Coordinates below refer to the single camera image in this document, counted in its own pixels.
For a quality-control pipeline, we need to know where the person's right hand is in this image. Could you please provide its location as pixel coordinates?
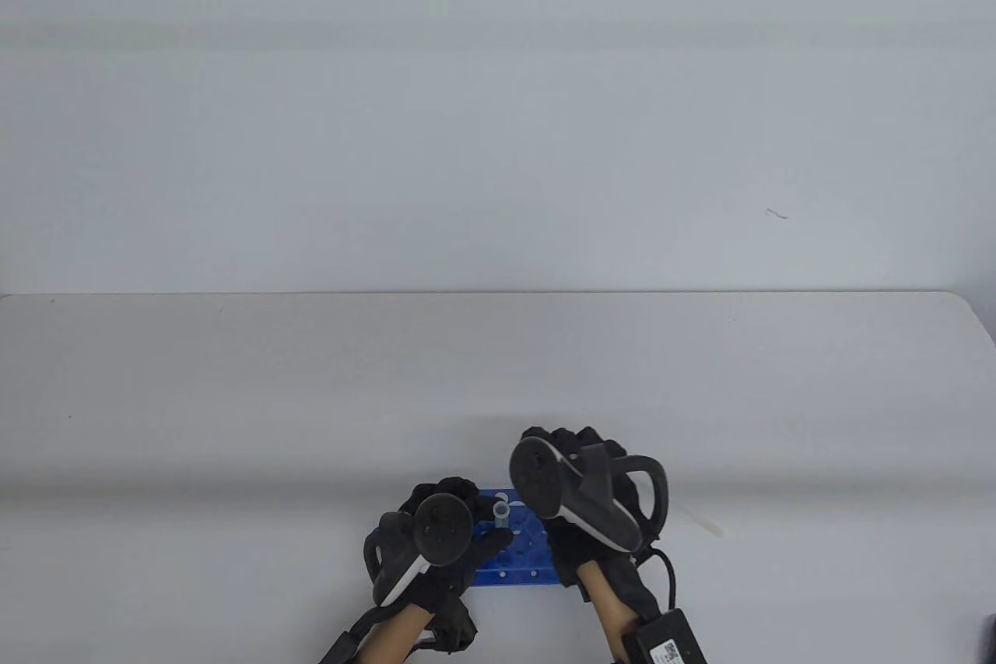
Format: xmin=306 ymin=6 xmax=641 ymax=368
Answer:
xmin=517 ymin=427 xmax=662 ymax=591

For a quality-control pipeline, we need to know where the person's left hand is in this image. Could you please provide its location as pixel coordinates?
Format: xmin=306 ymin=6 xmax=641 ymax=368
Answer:
xmin=398 ymin=479 xmax=514 ymax=616

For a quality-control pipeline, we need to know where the blue test tube rack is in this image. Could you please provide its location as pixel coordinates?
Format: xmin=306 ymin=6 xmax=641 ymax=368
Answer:
xmin=367 ymin=489 xmax=580 ymax=588

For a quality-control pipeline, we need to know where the clear plastic transfer pipette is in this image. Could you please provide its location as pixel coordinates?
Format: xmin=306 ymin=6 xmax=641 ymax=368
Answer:
xmin=669 ymin=501 xmax=724 ymax=539

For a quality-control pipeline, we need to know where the person's right forearm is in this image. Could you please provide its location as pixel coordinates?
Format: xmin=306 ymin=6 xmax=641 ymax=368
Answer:
xmin=580 ymin=563 xmax=643 ymax=657

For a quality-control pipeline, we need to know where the person's left forearm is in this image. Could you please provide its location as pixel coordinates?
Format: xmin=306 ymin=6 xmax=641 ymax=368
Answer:
xmin=366 ymin=606 xmax=437 ymax=664

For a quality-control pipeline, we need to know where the black white handheld controller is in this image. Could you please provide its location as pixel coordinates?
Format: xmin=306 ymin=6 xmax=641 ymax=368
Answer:
xmin=364 ymin=494 xmax=475 ymax=608
xmin=509 ymin=437 xmax=670 ymax=556

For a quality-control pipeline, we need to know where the black box with white label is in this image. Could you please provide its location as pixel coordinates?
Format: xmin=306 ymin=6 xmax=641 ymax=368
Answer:
xmin=622 ymin=608 xmax=709 ymax=664

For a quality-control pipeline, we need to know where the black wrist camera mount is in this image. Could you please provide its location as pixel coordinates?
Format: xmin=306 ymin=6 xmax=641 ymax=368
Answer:
xmin=430 ymin=602 xmax=478 ymax=653

